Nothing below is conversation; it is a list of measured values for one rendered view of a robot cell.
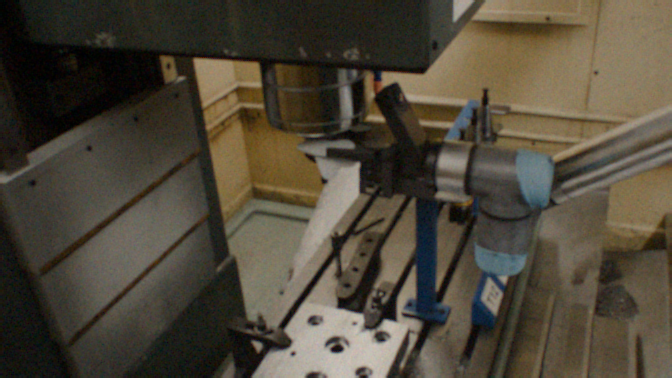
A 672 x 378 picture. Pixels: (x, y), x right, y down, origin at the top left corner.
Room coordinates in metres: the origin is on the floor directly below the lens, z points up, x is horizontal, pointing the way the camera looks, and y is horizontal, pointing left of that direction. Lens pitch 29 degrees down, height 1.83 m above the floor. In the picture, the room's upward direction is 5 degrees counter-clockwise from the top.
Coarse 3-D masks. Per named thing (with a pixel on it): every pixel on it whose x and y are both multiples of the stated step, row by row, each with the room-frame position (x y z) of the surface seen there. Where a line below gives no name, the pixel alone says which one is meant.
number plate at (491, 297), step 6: (486, 282) 1.07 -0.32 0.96; (492, 282) 1.08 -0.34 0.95; (486, 288) 1.05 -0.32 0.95; (492, 288) 1.07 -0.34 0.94; (486, 294) 1.04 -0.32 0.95; (492, 294) 1.05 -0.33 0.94; (498, 294) 1.06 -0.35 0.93; (486, 300) 1.02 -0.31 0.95; (492, 300) 1.03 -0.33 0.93; (498, 300) 1.05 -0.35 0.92; (486, 306) 1.01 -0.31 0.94; (492, 306) 1.02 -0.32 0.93; (498, 306) 1.03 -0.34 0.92; (492, 312) 1.01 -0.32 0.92
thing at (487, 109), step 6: (480, 102) 1.29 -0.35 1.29; (480, 108) 1.27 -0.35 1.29; (486, 108) 1.27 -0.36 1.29; (480, 114) 1.27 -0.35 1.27; (486, 114) 1.26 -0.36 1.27; (480, 120) 1.27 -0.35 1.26; (486, 120) 1.26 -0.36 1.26; (492, 120) 1.27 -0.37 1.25; (486, 126) 1.26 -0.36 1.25; (492, 126) 1.27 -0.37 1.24; (486, 132) 1.26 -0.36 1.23; (492, 132) 1.26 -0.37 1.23
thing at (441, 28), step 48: (48, 0) 0.91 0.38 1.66; (96, 0) 0.87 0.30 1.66; (144, 0) 0.83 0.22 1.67; (192, 0) 0.80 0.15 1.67; (240, 0) 0.77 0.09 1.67; (288, 0) 0.74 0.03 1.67; (336, 0) 0.71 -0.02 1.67; (384, 0) 0.69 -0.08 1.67; (432, 0) 0.68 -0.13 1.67; (480, 0) 0.92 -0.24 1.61; (96, 48) 0.89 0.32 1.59; (144, 48) 0.85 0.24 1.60; (192, 48) 0.81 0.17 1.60; (240, 48) 0.77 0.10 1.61; (288, 48) 0.74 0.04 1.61; (336, 48) 0.72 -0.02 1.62; (384, 48) 0.69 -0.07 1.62; (432, 48) 0.68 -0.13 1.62
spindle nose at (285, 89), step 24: (264, 72) 0.83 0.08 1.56; (288, 72) 0.80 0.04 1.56; (312, 72) 0.79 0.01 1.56; (336, 72) 0.79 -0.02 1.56; (360, 72) 0.82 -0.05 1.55; (264, 96) 0.84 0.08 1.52; (288, 96) 0.80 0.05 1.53; (312, 96) 0.79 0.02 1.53; (336, 96) 0.79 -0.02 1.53; (360, 96) 0.82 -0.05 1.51; (288, 120) 0.80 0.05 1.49; (312, 120) 0.79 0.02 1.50; (336, 120) 0.79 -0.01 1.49; (360, 120) 0.82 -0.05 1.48
